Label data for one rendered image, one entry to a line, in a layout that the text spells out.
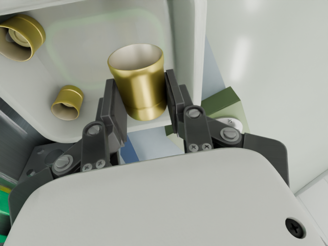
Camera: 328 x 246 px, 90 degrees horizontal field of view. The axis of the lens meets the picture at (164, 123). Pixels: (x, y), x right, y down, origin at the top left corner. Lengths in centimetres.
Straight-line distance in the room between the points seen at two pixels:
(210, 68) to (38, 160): 46
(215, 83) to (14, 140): 50
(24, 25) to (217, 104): 48
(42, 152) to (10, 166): 4
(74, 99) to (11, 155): 12
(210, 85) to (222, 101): 7
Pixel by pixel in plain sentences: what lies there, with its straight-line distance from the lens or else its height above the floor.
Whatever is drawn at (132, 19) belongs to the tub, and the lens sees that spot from 24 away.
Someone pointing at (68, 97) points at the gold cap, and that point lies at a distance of 27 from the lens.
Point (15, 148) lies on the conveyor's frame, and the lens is 33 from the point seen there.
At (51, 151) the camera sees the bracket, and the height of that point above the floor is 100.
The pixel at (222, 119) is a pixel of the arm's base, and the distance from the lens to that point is 56.
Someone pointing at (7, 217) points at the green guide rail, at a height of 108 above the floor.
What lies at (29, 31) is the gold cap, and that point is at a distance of 24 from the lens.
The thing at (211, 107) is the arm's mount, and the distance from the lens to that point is 56.
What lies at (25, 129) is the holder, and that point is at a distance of 34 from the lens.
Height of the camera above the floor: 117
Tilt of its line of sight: 43 degrees down
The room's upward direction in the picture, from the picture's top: 169 degrees clockwise
